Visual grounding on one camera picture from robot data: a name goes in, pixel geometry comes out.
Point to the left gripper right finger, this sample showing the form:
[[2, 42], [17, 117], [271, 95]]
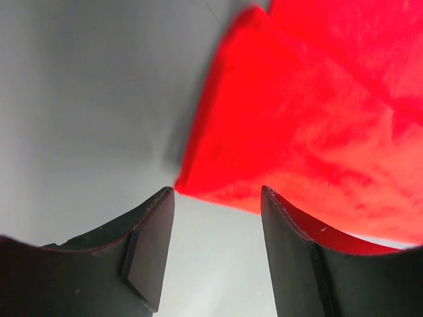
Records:
[[317, 270]]

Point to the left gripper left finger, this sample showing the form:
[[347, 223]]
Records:
[[116, 269]]

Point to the red t shirt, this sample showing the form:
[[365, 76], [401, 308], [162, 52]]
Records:
[[322, 101]]

